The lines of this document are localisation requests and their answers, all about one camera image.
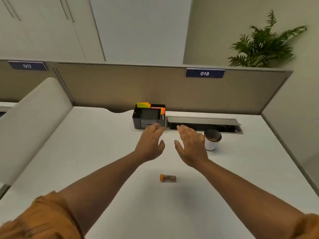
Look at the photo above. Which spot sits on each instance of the pink pen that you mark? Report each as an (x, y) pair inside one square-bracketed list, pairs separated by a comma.
[(156, 108)]

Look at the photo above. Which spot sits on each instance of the beige desk partition panel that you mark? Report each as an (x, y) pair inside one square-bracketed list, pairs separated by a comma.
[(139, 87), (22, 84)]

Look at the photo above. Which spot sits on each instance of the person's right hand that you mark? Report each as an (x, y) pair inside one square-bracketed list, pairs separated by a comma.
[(193, 146)]

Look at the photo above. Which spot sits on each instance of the white side divider panel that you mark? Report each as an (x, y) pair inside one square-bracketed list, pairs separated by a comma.
[(30, 126)]

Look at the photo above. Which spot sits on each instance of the person's left forearm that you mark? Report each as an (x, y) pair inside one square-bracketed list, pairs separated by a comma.
[(104, 179)]

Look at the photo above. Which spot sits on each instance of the person's right forearm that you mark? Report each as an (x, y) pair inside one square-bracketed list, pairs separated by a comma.
[(244, 196)]

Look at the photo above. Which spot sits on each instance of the orange sleeve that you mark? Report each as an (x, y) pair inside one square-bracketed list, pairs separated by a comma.
[(307, 227), (40, 219)]

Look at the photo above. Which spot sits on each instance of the person's left hand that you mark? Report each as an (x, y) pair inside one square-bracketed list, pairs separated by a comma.
[(148, 144)]

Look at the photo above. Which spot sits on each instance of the blue number sign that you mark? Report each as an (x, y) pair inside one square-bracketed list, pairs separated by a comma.
[(27, 66), (204, 73)]

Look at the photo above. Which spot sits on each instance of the orange left sleeve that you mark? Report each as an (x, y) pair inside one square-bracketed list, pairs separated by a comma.
[(40, 219)]

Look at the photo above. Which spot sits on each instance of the clear tube with orange cap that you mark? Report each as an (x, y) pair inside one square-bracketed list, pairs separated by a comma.
[(170, 178)]

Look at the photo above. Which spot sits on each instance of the black desk organizer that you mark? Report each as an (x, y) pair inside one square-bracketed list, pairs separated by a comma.
[(148, 116)]

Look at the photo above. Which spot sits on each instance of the green potted plant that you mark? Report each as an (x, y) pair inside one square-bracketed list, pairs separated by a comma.
[(264, 44)]

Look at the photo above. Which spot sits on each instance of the white cabinet doors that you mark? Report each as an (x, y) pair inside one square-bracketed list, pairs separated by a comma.
[(44, 29)]

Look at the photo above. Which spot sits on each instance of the white cup with dark inside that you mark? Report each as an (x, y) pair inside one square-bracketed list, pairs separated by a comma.
[(211, 145)]

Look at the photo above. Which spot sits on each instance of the orange right sleeve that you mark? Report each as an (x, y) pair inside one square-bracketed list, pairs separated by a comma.
[(307, 227)]

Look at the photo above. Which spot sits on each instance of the green sticky notes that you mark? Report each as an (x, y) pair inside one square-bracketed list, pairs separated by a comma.
[(142, 105)]

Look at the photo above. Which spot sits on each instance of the orange marker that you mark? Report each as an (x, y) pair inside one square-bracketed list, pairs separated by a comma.
[(163, 111)]

